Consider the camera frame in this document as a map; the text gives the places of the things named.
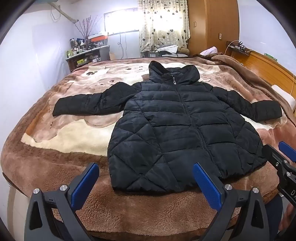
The dark wooden shelf desk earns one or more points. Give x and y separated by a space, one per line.
90 56

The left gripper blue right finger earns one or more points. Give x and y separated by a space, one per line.
252 221

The heart pattern curtain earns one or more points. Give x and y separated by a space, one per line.
162 23

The orange grey storage box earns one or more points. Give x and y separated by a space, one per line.
98 40

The wooden headboard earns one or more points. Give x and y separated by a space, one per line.
266 68

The wooden wardrobe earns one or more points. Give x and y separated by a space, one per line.
212 23

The black puffer jacket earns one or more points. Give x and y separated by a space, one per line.
170 122

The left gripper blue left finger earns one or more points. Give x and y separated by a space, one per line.
52 215

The black box with papers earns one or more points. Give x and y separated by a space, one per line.
167 51

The white pillow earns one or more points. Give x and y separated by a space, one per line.
212 50

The brown bear print blanket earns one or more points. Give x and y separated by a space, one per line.
45 152

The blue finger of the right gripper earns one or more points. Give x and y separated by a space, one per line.
287 150

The dried branch bouquet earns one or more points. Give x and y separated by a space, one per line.
85 27

